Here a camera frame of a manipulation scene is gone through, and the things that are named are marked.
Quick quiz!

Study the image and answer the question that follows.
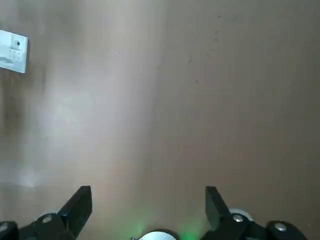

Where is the white test tube rack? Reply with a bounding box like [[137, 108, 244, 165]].
[[0, 29, 29, 74]]

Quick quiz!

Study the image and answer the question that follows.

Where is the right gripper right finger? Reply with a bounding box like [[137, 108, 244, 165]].
[[205, 185, 309, 240]]

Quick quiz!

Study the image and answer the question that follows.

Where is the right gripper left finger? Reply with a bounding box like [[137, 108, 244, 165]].
[[0, 185, 93, 240]]

